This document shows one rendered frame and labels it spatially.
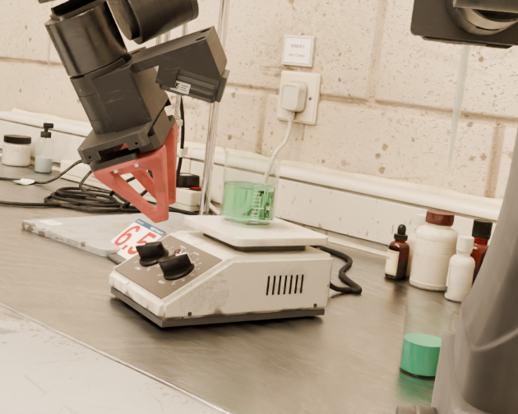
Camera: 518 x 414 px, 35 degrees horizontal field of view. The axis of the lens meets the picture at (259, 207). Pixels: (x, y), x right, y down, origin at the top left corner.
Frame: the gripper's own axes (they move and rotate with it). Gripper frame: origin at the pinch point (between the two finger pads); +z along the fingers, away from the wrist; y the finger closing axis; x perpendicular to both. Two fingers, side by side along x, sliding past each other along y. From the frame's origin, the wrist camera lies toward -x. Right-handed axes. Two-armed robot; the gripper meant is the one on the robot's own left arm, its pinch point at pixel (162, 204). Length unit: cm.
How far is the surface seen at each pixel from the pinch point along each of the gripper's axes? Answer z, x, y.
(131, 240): 12.9, 15.0, 22.5
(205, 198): 20, 12, 46
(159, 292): 7.2, 2.5, -3.5
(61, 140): 17, 53, 93
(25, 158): 18, 62, 92
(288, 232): 10.0, -8.7, 7.4
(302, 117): 18, -4, 63
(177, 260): 5.8, 0.7, -0.6
